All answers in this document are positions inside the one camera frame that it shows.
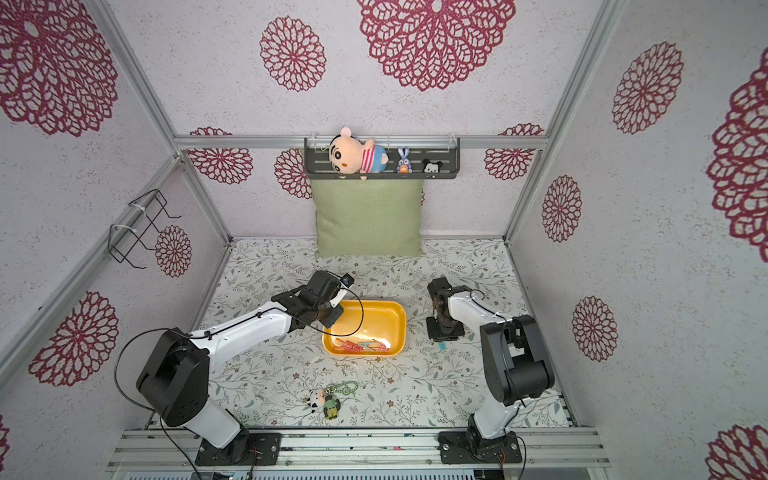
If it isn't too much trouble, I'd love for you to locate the black wire wall rack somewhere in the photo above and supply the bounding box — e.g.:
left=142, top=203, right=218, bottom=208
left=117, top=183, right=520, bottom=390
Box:
left=106, top=188, right=180, bottom=270

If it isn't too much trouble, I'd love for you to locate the yellow plastic storage box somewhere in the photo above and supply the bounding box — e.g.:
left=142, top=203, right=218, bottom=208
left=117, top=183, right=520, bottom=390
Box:
left=321, top=300, right=407, bottom=358

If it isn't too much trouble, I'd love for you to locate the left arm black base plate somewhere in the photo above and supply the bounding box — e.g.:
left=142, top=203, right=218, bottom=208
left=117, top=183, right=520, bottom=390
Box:
left=194, top=431, right=282, bottom=467

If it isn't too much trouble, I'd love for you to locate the aluminium front rail frame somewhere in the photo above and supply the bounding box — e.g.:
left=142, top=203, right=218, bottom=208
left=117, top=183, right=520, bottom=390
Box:
left=106, top=428, right=612, bottom=479

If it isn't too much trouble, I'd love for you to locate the cow plush keychain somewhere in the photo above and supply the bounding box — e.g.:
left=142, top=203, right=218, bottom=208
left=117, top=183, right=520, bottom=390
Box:
left=303, top=388, right=326, bottom=413

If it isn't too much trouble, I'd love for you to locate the black white mouse figure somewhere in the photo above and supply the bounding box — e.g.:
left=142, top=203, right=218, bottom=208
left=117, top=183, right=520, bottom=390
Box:
left=422, top=159, right=442, bottom=175

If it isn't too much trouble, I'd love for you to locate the green square pillow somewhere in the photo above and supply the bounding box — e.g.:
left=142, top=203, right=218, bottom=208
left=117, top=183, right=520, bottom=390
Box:
left=311, top=180, right=423, bottom=257

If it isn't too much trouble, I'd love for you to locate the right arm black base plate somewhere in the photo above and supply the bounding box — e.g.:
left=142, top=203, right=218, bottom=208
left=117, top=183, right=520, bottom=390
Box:
left=437, top=429, right=523, bottom=465

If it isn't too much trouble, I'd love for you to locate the small blue bunny figure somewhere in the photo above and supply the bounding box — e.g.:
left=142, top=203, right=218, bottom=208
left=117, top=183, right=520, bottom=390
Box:
left=397, top=147, right=412, bottom=174

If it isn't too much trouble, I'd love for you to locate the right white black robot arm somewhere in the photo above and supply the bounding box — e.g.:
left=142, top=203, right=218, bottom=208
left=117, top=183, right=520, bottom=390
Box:
left=426, top=277, right=555, bottom=442

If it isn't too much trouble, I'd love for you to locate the dark metal wall shelf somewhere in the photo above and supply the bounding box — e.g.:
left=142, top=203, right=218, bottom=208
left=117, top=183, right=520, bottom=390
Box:
left=303, top=135, right=461, bottom=180

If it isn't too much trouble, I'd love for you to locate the pink boy plush doll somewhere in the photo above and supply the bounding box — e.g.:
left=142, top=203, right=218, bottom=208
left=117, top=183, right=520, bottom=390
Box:
left=328, top=127, right=389, bottom=180

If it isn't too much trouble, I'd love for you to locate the green toy keychain with chain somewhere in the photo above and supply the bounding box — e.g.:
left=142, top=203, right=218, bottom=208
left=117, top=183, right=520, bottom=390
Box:
left=323, top=381, right=359, bottom=420

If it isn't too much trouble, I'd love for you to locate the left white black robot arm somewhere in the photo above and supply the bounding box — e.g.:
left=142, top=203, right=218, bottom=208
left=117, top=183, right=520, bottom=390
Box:
left=136, top=270, right=354, bottom=449

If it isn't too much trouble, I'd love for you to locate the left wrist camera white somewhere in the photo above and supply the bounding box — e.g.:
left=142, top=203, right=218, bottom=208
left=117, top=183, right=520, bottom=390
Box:
left=330, top=273, right=354, bottom=307

